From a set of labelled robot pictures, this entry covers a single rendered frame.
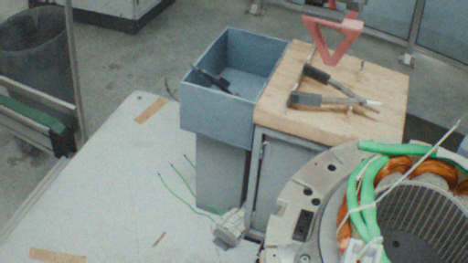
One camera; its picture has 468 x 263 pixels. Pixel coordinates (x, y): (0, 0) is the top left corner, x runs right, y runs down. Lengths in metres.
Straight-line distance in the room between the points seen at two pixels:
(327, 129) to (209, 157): 0.23
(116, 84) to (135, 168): 1.54
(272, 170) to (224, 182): 0.12
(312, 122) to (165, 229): 0.35
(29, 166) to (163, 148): 1.23
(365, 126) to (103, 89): 1.92
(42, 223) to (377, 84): 0.62
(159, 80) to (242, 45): 1.67
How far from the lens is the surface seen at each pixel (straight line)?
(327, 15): 0.51
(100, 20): 2.96
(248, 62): 0.82
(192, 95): 0.67
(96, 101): 2.38
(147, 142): 1.00
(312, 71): 0.67
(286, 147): 0.67
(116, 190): 0.92
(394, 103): 0.70
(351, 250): 0.36
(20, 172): 2.13
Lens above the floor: 1.47
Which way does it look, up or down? 42 degrees down
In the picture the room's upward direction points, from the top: 4 degrees clockwise
